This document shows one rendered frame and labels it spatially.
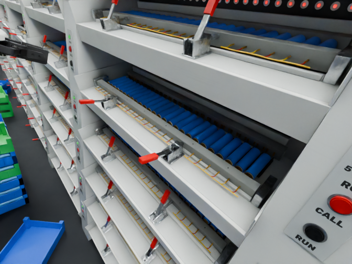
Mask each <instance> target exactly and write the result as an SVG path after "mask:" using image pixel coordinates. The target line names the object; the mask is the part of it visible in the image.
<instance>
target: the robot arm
mask: <svg viewBox="0 0 352 264"><path fill-rule="evenodd" d="M48 53H49V52H48V51H47V50H44V49H43V48H42V47H39V46H36V45H32V44H29V43H26V42H23V41H22V42H20V41H17V40H13V39H9V38H8V35H7V34H6V33H5V32H4V31H3V30H1V29H0V58H2V59H4V58H6V57H7V55H8V56H13V57H17V58H21V59H25V60H28V61H32V62H37V63H42V64H47V61H48Z"/></svg>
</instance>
